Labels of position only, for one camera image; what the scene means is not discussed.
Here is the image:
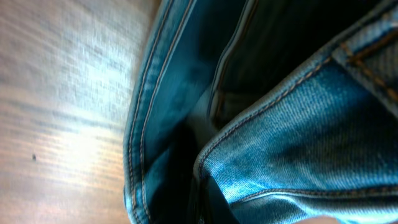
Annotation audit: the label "light blue denim jeans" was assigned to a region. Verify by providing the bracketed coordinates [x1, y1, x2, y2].
[124, 0, 397, 223]

